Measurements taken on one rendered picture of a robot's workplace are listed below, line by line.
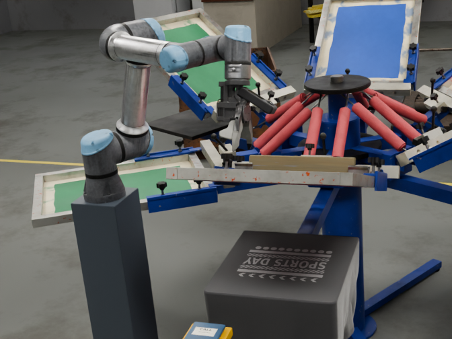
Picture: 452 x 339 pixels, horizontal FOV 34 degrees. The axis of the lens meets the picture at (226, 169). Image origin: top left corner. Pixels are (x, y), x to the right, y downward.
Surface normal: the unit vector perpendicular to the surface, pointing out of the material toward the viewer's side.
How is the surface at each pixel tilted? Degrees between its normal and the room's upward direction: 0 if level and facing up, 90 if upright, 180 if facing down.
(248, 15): 90
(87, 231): 90
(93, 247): 90
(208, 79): 32
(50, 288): 0
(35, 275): 0
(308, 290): 0
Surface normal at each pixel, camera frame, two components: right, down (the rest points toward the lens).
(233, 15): -0.36, 0.35
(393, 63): -0.23, -0.61
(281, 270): -0.08, -0.94
